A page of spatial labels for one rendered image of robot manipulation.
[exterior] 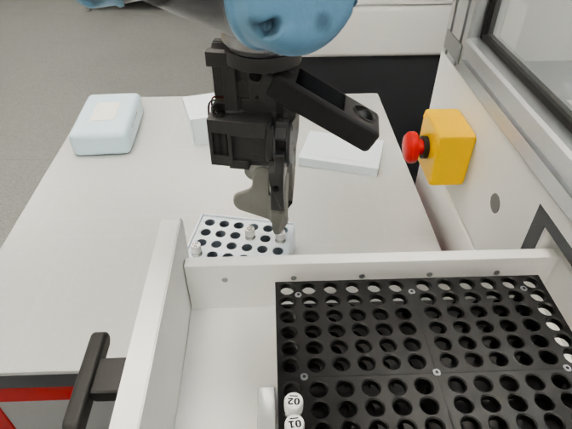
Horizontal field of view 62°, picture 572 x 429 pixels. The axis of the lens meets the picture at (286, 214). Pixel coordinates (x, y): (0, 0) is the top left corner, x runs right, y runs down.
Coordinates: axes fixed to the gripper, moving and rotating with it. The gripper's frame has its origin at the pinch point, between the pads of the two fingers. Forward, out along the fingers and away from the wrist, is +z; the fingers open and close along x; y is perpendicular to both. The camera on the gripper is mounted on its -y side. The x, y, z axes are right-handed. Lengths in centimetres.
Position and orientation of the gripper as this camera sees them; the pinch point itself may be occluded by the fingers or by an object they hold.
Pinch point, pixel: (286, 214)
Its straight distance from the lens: 56.4
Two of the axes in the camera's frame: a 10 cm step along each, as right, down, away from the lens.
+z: 0.0, 7.7, 6.4
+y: -9.9, -1.0, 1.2
